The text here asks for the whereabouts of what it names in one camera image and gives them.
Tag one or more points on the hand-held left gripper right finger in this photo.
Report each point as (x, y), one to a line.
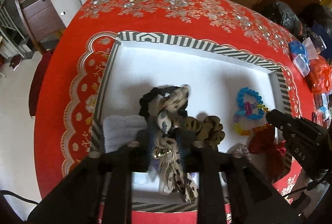
(188, 139)

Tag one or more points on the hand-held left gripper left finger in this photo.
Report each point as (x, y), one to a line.
(145, 146)

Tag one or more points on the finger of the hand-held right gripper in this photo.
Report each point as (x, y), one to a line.
(277, 117)

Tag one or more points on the brown scrunchie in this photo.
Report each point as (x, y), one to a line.
(207, 133)

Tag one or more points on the white fluffy hair band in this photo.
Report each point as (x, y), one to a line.
(122, 130)

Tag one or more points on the red bow hair clip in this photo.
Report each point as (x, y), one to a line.
(262, 143)

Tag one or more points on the striped shallow cardboard box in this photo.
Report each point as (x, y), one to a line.
(207, 71)

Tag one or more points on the blue white small box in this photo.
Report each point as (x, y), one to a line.
(324, 107)

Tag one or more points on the orange plastic bag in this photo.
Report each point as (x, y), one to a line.
(320, 73)

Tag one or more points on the blue packet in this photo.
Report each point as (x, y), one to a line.
(298, 55)

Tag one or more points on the dark blue cloth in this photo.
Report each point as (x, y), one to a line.
(321, 29)

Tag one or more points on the black plastic bag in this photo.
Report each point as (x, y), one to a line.
(280, 16)

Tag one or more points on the red floral tablecloth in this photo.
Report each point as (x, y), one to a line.
(64, 58)

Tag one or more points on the dark red seat cushion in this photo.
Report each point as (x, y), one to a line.
(39, 81)

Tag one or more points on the dark wooden chair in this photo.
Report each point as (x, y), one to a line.
(33, 14)

